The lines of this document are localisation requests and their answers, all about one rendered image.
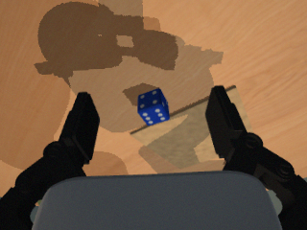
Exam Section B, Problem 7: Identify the tan textured mat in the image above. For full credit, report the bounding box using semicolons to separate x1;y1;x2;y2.
130;85;254;169

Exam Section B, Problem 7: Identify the blue die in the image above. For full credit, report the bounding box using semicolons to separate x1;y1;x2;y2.
137;88;170;126

